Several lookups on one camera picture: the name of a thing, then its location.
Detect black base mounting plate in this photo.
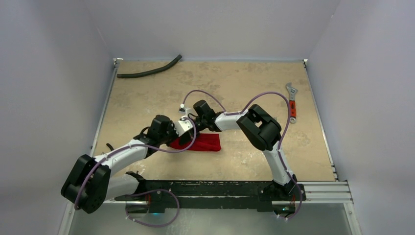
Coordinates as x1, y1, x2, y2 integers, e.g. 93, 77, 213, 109
115, 180, 306, 214

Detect adjustable wrench orange handle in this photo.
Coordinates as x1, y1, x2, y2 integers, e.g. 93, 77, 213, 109
286, 82, 298, 123

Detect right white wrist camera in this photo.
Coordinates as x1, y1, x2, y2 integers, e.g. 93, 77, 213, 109
179, 103, 193, 117

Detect black handled pliers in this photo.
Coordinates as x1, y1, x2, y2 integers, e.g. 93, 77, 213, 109
106, 143, 114, 151

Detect aluminium frame rail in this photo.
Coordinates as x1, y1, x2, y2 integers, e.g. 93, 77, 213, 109
66, 58, 354, 205

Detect red cloth napkin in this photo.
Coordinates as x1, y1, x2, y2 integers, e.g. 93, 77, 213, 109
168, 133, 222, 152

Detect black corrugated hose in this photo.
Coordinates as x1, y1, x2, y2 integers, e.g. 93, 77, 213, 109
117, 54, 183, 79

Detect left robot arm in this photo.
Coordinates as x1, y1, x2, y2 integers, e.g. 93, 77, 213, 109
61, 115, 179, 213

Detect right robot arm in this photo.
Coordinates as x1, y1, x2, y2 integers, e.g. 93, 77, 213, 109
186, 100, 297, 199

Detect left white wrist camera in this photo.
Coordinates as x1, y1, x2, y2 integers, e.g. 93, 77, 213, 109
174, 117, 195, 137

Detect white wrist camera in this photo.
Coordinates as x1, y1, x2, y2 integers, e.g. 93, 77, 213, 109
179, 103, 193, 117
174, 117, 195, 137

